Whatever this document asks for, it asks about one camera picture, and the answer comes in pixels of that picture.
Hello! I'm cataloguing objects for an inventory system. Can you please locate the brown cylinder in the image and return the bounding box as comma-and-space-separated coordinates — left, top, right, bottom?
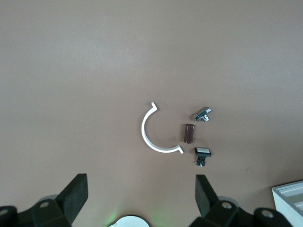
181, 123, 196, 144

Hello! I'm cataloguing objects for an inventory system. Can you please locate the chrome valve fitting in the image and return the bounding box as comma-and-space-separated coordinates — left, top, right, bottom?
191, 106, 213, 124

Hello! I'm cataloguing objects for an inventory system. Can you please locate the white semicircular pipe clamp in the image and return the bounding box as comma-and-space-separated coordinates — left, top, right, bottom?
141, 101, 185, 155

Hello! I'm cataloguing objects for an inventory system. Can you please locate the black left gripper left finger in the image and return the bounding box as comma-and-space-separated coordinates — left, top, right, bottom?
0, 173, 89, 227

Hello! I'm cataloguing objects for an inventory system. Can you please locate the white open box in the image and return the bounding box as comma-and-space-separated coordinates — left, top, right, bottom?
271, 180, 303, 227

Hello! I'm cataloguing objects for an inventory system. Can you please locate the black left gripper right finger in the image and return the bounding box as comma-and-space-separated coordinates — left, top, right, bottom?
190, 174, 292, 227

